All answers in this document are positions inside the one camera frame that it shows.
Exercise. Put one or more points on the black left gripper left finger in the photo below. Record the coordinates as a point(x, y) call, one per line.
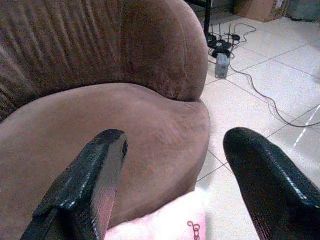
point(75, 190)

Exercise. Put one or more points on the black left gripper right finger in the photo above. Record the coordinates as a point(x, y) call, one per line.
point(270, 190)

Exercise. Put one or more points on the pink pillow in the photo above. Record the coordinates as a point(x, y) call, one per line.
point(160, 220)

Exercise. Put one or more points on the brown velvet round sofa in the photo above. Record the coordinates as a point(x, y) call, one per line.
point(112, 75)

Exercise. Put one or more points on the grey power adapter box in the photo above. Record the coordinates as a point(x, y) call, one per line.
point(222, 66)

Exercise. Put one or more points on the black router with antennas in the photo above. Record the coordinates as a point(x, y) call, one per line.
point(222, 45)

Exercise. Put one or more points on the small black round puck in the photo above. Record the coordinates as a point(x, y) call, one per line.
point(235, 37)

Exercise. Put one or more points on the brown cardboard box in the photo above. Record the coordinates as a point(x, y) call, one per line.
point(260, 8)

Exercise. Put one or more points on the white table with black legs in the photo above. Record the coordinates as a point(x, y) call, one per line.
point(207, 15)

